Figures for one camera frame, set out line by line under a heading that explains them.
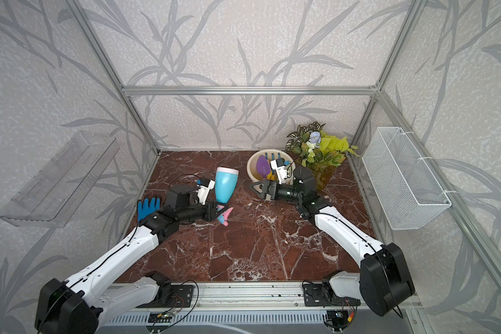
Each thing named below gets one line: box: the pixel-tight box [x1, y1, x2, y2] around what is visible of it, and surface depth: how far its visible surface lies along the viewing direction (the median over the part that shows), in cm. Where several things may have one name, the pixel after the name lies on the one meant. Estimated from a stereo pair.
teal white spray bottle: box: [214, 167, 240, 227], surface depth 76 cm
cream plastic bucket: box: [246, 148, 296, 186], surface depth 98 cm
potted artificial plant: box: [285, 121, 360, 190], surface depth 93 cm
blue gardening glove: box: [137, 197, 161, 222], surface depth 97 cm
